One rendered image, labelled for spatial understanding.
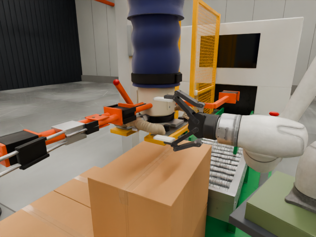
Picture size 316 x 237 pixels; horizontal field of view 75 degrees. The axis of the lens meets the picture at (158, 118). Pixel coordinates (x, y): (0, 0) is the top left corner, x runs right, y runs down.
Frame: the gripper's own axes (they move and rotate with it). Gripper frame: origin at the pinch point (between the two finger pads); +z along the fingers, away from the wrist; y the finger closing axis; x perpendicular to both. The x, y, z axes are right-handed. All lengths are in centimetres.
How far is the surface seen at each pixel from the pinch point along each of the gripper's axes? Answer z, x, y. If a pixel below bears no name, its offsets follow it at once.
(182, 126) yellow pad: 1.1, 25.9, 10.5
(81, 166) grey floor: 183, 115, 125
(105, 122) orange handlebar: 13.4, -11.1, 0.5
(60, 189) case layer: 90, 20, 70
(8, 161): 15.1, -39.0, 1.6
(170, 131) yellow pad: 2.9, 16.5, 10.6
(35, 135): 15.0, -32.5, -2.1
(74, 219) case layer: 57, 4, 70
